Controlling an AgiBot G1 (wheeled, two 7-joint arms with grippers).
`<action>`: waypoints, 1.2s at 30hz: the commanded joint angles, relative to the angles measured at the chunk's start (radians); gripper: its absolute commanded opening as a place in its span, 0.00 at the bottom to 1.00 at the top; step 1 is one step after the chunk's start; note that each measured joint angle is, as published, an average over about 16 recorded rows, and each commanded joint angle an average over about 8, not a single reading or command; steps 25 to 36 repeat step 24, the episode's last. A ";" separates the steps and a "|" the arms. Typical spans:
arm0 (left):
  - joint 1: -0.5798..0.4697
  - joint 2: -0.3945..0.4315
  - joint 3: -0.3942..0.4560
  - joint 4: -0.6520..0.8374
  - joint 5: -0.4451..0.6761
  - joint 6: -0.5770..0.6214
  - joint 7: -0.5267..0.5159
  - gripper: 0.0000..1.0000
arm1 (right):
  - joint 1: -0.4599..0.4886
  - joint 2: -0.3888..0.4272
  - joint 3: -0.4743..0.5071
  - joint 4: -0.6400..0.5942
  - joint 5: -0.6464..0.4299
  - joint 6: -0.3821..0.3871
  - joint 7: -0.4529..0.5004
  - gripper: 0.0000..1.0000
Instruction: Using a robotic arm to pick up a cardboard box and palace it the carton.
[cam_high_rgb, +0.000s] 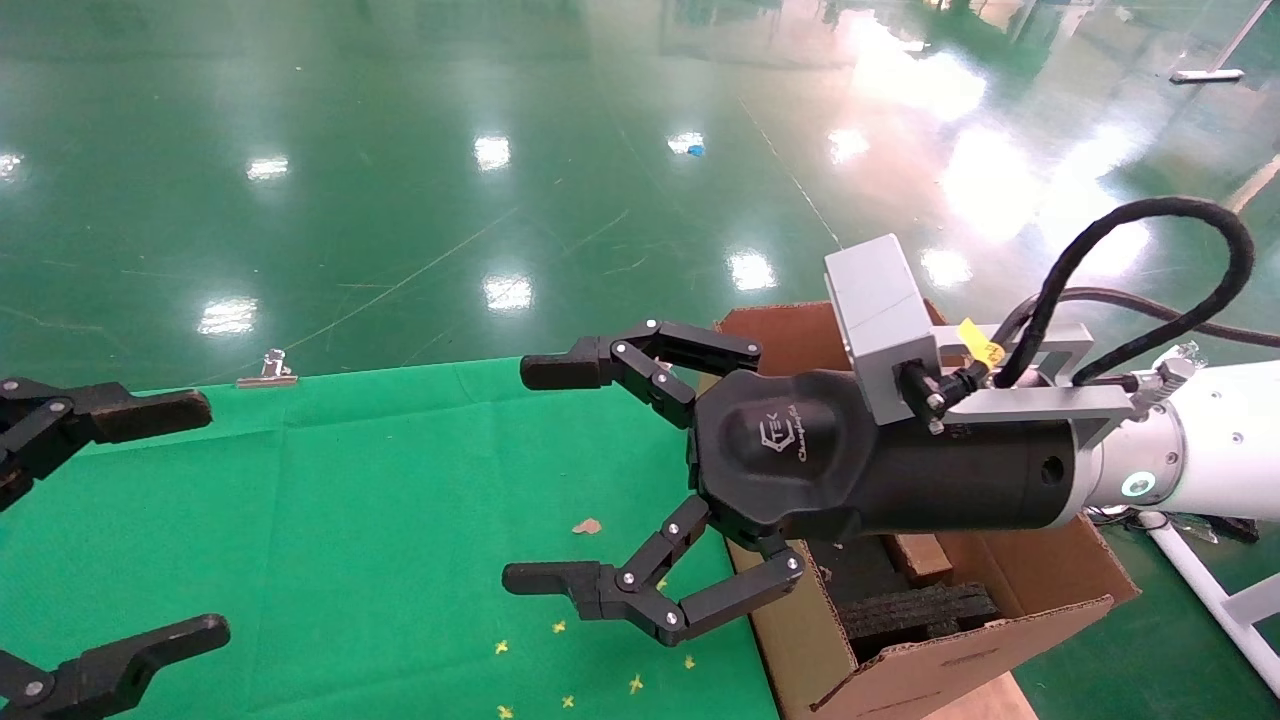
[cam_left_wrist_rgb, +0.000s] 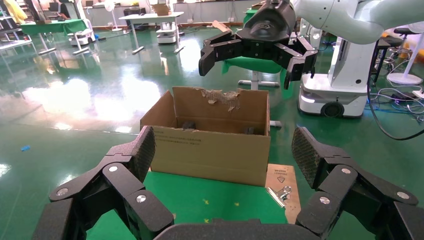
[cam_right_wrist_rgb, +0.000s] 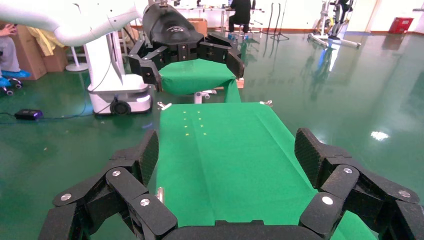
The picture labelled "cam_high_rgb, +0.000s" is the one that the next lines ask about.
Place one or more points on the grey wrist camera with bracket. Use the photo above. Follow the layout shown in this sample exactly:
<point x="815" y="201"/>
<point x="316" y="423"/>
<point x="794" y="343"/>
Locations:
<point x="878" y="308"/>

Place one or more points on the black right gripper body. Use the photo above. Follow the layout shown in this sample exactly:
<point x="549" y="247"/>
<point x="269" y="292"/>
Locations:
<point x="800" y="470"/>

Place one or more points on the small brown cardboard scrap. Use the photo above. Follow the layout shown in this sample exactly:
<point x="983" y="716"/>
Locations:
<point x="588" y="526"/>

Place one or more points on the small brown cardboard box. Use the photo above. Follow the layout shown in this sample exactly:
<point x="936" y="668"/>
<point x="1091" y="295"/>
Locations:
<point x="925" y="558"/>

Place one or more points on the large open brown carton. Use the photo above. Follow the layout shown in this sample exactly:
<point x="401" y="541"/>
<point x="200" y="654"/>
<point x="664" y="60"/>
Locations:
<point x="950" y="670"/>

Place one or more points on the black foam base sheet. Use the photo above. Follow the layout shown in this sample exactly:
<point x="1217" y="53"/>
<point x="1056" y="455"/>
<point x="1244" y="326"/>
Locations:
<point x="850" y="570"/>

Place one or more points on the metal binder clip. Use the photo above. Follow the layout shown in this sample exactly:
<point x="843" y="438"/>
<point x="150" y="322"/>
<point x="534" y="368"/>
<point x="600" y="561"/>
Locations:
<point x="268" y="372"/>

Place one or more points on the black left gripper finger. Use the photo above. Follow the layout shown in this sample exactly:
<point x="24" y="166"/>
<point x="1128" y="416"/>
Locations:
<point x="130" y="412"/>
<point x="120" y="665"/>

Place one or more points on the white metal frame pole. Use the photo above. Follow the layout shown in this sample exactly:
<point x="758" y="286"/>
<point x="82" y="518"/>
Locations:
<point x="1200" y="580"/>

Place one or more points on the white flat floor bar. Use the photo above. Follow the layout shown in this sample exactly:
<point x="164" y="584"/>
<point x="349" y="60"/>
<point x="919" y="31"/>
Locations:
<point x="1207" y="75"/>

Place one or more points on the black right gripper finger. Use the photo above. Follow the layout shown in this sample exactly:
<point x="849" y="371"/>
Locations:
<point x="640" y="365"/>
<point x="610" y="595"/>

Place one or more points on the green table cloth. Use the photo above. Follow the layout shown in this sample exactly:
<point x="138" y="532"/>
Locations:
<point x="350" y="520"/>

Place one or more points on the black notched foam insert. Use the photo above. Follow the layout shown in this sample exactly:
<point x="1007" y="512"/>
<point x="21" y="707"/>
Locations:
<point x="920" y="610"/>

